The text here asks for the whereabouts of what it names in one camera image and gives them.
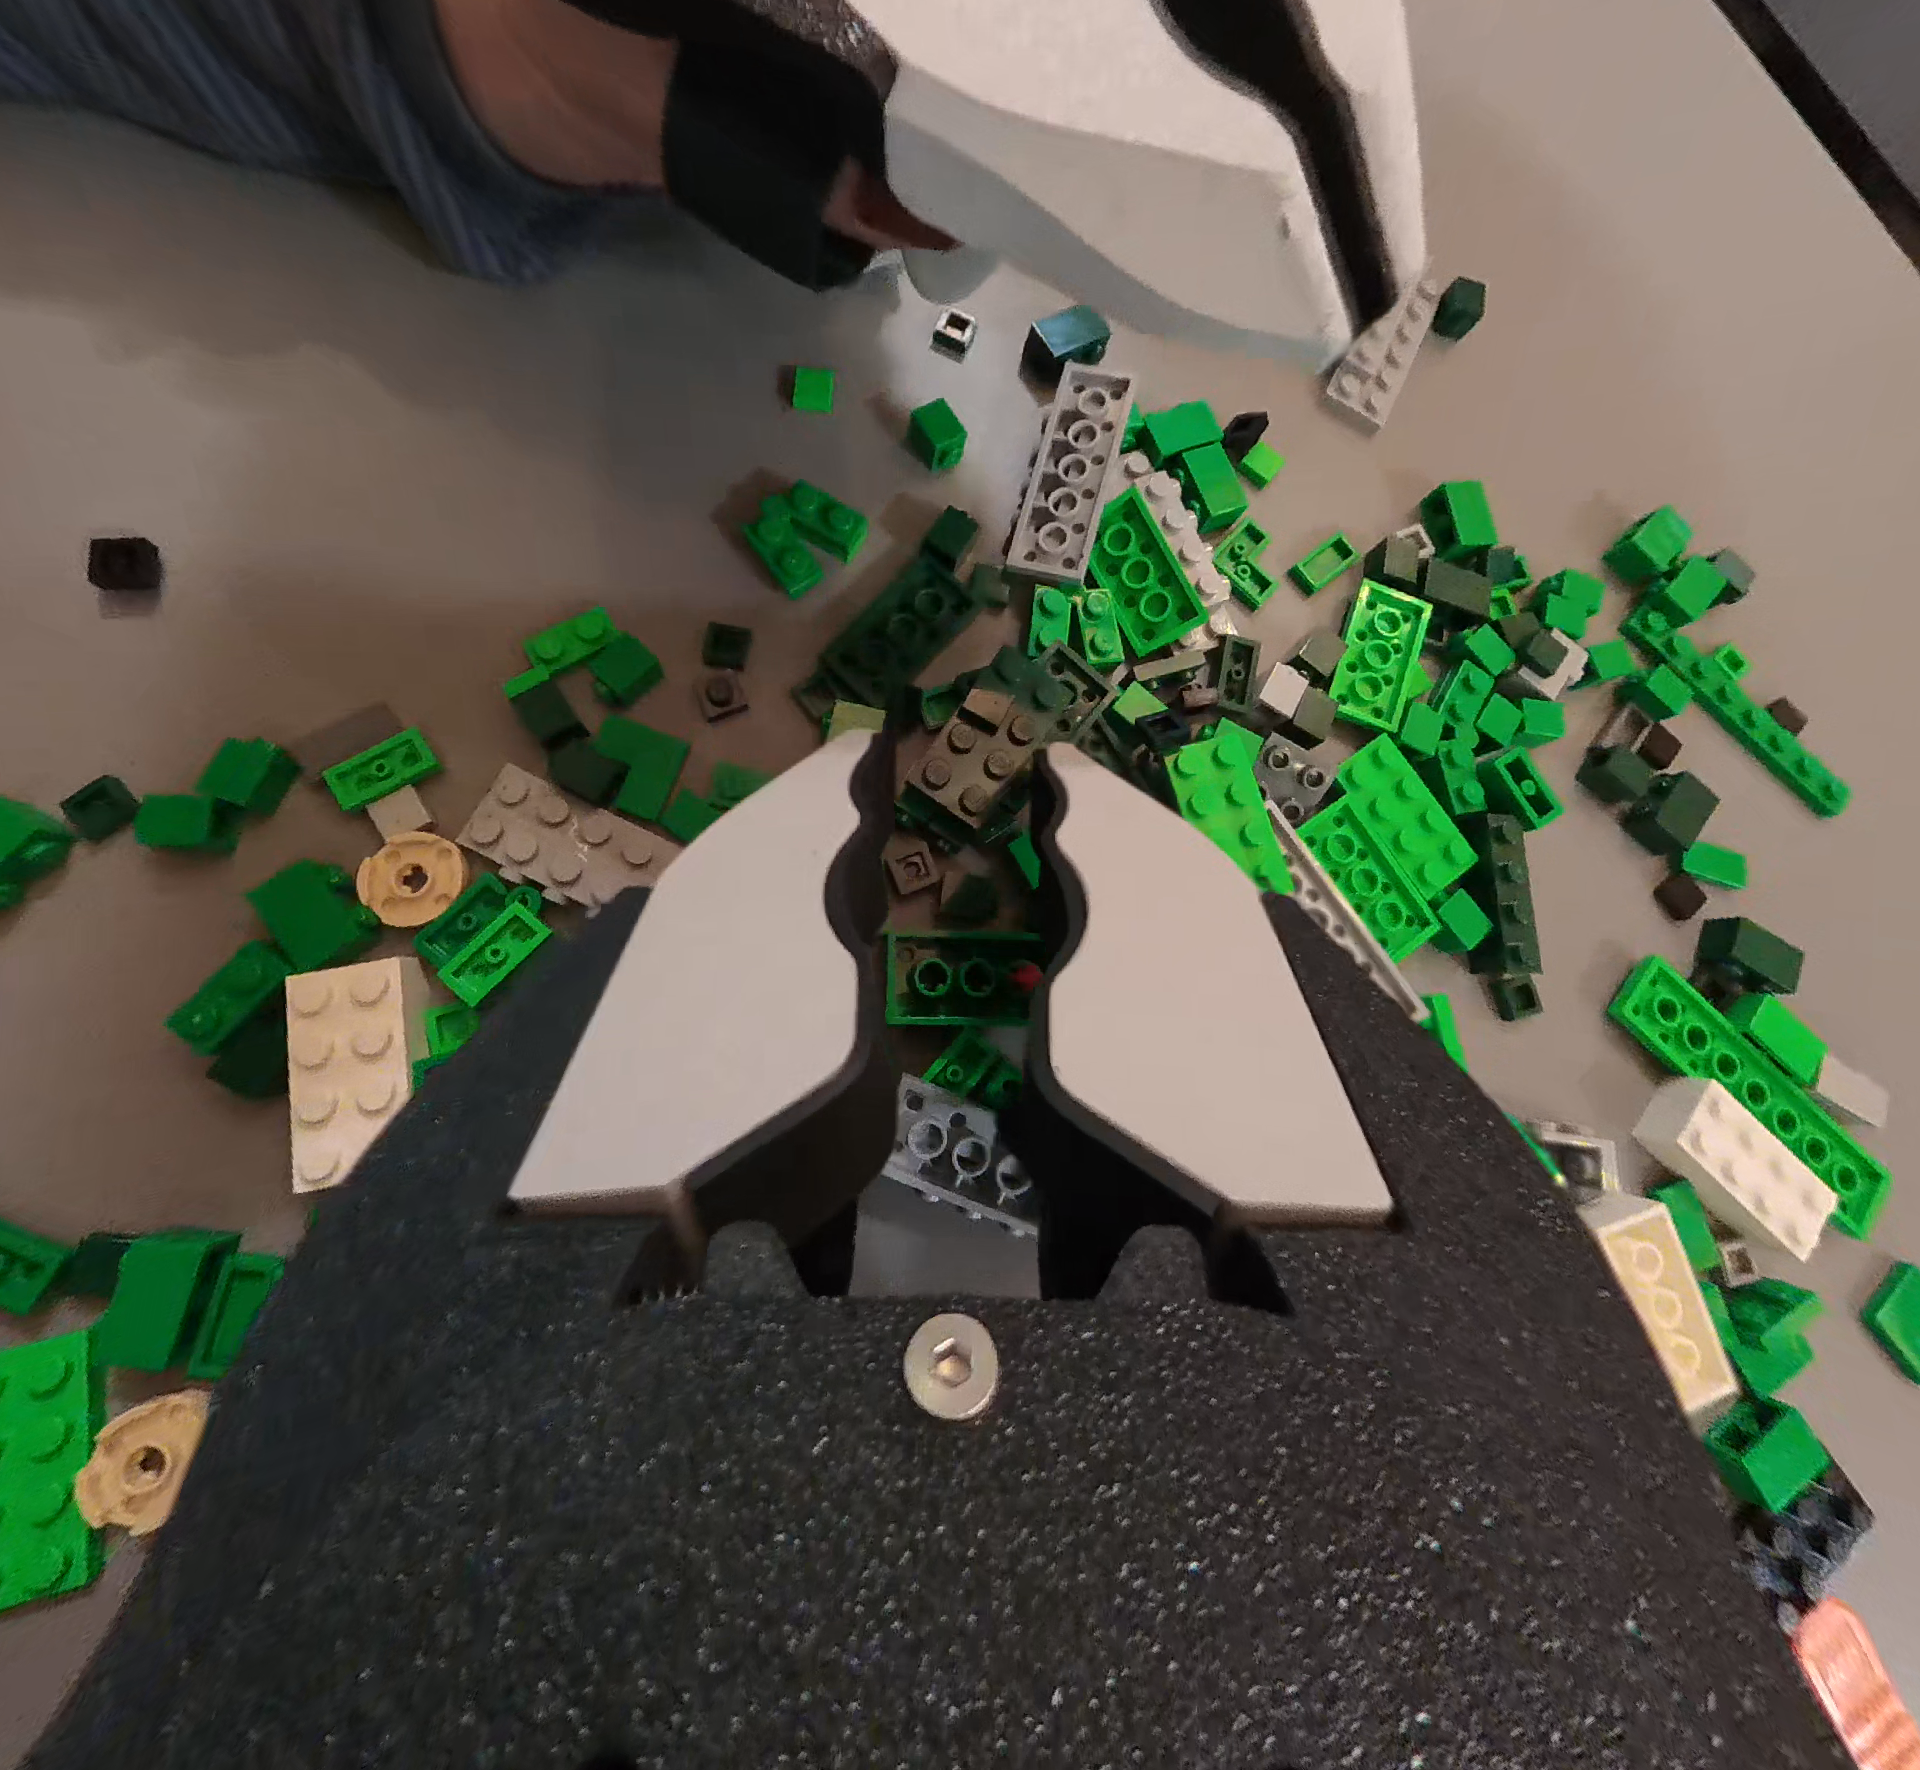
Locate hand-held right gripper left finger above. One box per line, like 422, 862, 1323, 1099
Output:
507, 726, 907, 1304

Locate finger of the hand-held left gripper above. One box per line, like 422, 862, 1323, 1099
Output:
1110, 0, 1430, 311
702, 0, 1376, 365

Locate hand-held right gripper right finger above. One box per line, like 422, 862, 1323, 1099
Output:
1002, 742, 1401, 1316

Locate narrow grey toy plate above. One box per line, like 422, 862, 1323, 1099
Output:
1327, 275, 1447, 431

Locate person's left hand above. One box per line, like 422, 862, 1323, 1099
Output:
421, 0, 966, 264

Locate light grey studded toy plate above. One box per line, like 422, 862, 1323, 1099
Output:
456, 761, 681, 912

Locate dark teal toy brick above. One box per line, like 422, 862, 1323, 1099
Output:
1024, 306, 1114, 386

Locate grey toy brick with holes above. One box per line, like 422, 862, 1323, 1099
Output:
883, 1070, 1040, 1229

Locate pile of green toy bricks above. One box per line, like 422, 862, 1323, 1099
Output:
0, 273, 1920, 1622

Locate tan round toy plate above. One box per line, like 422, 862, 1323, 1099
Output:
354, 829, 468, 929
72, 1388, 213, 1536

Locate white toy brick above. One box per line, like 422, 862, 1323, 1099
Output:
282, 955, 432, 1195
1632, 1076, 1842, 1263

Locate dark olive toy plate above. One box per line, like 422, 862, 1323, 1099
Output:
905, 686, 1049, 846

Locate wide grey toy plate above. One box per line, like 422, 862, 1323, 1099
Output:
1007, 362, 1141, 584

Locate cream toy brick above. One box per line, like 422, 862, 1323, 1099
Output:
1582, 1188, 1742, 1429

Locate copper ribbed object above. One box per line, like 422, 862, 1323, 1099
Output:
1790, 1595, 1896, 1770

